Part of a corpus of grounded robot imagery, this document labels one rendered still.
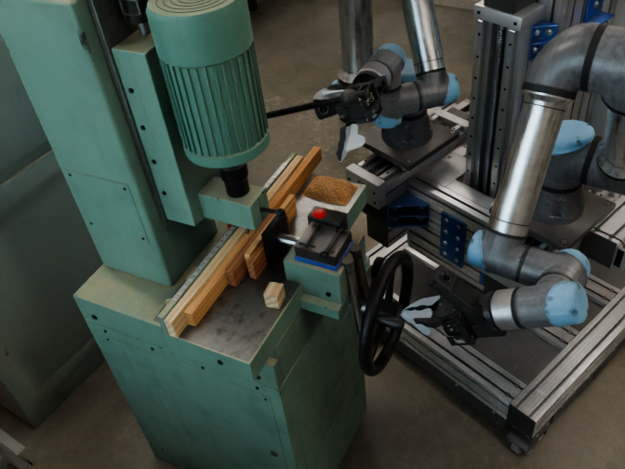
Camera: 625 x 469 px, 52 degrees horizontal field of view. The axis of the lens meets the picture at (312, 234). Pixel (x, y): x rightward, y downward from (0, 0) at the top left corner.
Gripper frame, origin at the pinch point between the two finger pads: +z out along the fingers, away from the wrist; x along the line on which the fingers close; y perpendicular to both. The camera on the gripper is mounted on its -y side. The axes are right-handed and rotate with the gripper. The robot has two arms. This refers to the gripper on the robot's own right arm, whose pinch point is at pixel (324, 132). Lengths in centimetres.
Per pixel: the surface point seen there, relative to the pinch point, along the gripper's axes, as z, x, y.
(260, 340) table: 34.8, 26.8, -9.2
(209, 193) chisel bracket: 14.6, 3.5, -24.1
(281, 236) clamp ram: 11.6, 18.4, -13.5
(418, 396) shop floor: -23, 116, -23
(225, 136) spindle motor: 19.1, -11.6, -7.3
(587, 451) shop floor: -24, 133, 28
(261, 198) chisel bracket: 11.1, 8.2, -14.1
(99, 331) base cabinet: 33, 31, -67
